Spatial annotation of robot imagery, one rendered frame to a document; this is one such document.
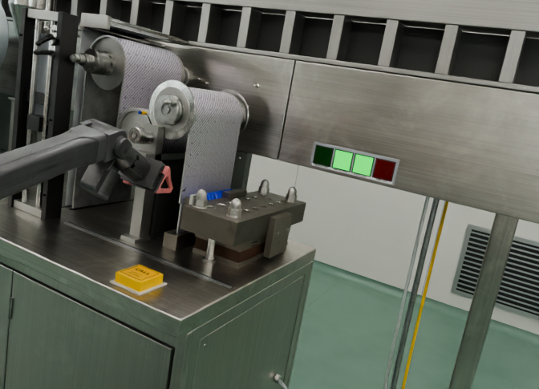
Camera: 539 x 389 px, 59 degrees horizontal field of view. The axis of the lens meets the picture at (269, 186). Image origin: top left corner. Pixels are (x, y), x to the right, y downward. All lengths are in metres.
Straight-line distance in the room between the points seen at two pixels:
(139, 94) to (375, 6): 0.69
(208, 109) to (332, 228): 2.78
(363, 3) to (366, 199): 2.56
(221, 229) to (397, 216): 2.73
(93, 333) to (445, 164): 0.93
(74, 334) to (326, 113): 0.86
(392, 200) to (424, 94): 2.48
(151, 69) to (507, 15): 0.93
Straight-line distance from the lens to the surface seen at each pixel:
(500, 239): 1.49
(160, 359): 1.04
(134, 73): 1.40
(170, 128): 1.25
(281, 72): 1.47
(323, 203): 3.93
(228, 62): 1.56
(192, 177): 1.27
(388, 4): 1.39
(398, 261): 3.83
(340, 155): 1.37
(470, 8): 1.35
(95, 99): 1.51
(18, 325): 1.36
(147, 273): 1.05
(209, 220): 1.16
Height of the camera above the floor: 1.33
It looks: 11 degrees down
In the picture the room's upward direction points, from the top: 10 degrees clockwise
